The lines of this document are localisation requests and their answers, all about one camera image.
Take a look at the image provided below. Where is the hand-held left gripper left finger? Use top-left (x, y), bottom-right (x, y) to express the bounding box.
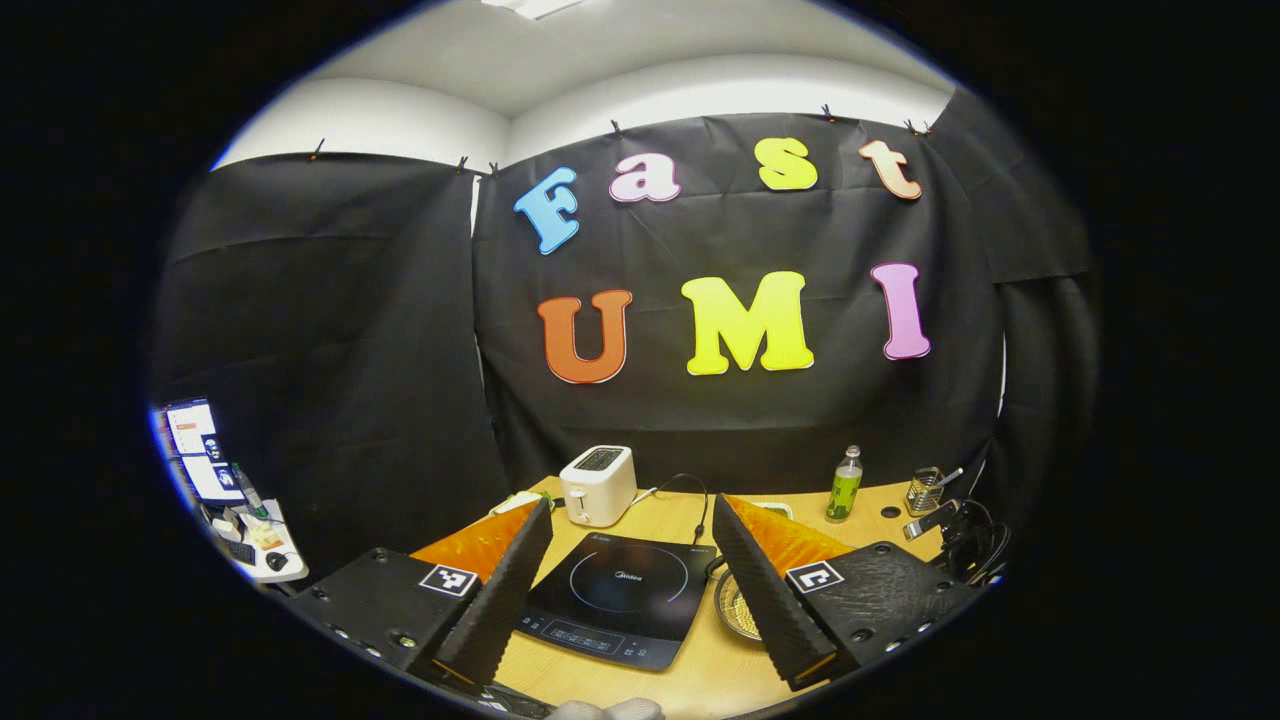
top-left (285, 497), bottom-right (554, 689)

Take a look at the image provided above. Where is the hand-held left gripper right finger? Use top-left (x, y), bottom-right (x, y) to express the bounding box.
top-left (712, 493), bottom-right (986, 693)

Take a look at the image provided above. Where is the stainless steel pot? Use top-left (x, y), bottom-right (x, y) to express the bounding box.
top-left (716, 570), bottom-right (766, 642)

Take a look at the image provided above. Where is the black induction cooktop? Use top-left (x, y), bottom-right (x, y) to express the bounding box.
top-left (515, 530), bottom-right (719, 673)

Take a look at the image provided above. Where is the clear bottle with green label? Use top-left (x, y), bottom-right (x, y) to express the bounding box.
top-left (825, 445), bottom-right (864, 523)

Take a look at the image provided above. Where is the white toaster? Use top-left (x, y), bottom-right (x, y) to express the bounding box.
top-left (559, 445), bottom-right (638, 528)

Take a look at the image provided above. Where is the white office desk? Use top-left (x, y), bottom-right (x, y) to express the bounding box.
top-left (200, 500), bottom-right (309, 585)

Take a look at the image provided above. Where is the dark bottle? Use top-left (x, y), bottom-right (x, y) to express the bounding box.
top-left (232, 462), bottom-right (267, 519)

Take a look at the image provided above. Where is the computer monitor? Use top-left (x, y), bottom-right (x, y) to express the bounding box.
top-left (180, 455), bottom-right (247, 505)
top-left (165, 398), bottom-right (218, 457)

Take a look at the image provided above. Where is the metal wire utensil holder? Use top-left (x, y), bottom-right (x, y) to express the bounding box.
top-left (906, 466), bottom-right (948, 515)

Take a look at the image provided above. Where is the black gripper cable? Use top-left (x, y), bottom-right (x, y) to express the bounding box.
top-left (955, 497), bottom-right (1013, 588)

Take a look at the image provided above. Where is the black power cable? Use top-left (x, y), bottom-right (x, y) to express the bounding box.
top-left (655, 473), bottom-right (713, 547)

